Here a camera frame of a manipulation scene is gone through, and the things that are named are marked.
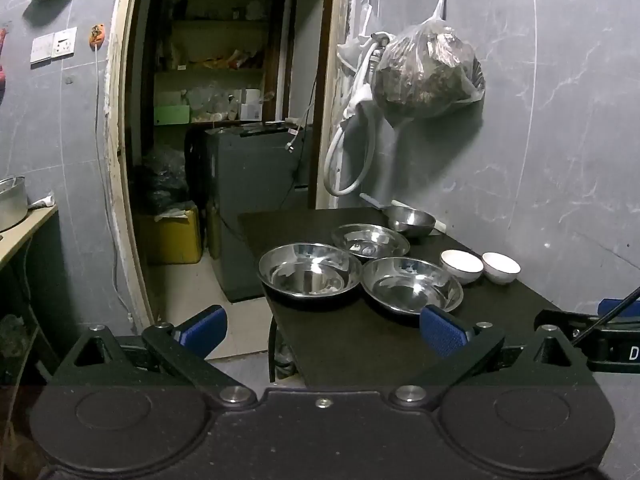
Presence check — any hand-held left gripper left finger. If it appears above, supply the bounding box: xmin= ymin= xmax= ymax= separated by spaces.
xmin=50 ymin=305 xmax=258 ymax=408

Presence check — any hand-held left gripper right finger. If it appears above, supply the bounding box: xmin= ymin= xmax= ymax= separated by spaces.
xmin=387 ymin=305 xmax=596 ymax=408

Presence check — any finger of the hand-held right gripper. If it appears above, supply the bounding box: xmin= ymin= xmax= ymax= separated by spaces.
xmin=598 ymin=299 xmax=640 ymax=317
xmin=534 ymin=310 xmax=608 ymax=333

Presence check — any white red-rimmed plate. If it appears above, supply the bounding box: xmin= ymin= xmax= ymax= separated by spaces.
xmin=440 ymin=249 xmax=484 ymax=285

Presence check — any white ceramic bowl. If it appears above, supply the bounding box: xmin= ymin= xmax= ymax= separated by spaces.
xmin=482 ymin=252 xmax=521 ymax=285

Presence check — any stainless steel bowl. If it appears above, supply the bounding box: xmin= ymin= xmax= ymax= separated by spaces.
xmin=387 ymin=206 xmax=437 ymax=238

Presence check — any stainless steel plate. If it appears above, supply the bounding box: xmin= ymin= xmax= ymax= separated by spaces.
xmin=331 ymin=223 xmax=411 ymax=261

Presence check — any large steel bowl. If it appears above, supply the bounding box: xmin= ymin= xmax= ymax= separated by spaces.
xmin=258 ymin=242 xmax=363 ymax=301

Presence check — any yellow container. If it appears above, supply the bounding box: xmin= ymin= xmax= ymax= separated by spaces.
xmin=140 ymin=202 xmax=203 ymax=266

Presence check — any grey cabinet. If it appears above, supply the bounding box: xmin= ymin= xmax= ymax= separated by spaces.
xmin=202 ymin=122 xmax=313 ymax=303

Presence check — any steel cleaver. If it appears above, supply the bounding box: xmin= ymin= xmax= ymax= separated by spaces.
xmin=359 ymin=192 xmax=401 ymax=211

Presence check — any black plastic bag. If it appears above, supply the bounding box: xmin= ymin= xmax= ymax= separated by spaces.
xmin=135 ymin=145 xmax=193 ymax=216

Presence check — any wooden counter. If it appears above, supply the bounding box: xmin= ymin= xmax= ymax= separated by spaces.
xmin=0 ymin=205 xmax=58 ymax=271

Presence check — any green box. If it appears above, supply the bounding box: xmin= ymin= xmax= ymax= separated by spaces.
xmin=154 ymin=105 xmax=191 ymax=125

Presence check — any steel pot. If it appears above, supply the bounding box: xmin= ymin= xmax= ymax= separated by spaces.
xmin=0 ymin=176 xmax=28 ymax=233

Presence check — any wooden shelf unit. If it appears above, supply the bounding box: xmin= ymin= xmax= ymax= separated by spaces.
xmin=150 ymin=0 xmax=291 ymax=126

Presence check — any clear bag of dried goods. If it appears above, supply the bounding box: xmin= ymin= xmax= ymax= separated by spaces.
xmin=372 ymin=0 xmax=487 ymax=128

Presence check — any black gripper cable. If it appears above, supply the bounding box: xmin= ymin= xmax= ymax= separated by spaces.
xmin=571 ymin=286 xmax=640 ymax=347

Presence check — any white hose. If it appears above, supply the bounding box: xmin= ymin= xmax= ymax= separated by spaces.
xmin=322 ymin=35 xmax=396 ymax=197

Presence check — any white wall cable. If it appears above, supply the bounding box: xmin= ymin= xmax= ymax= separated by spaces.
xmin=92 ymin=45 xmax=136 ymax=321

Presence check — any white wall socket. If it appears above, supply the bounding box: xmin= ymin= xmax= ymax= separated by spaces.
xmin=51 ymin=27 xmax=78 ymax=58

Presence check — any white wall switch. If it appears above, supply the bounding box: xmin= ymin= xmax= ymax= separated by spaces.
xmin=30 ymin=33 xmax=55 ymax=64

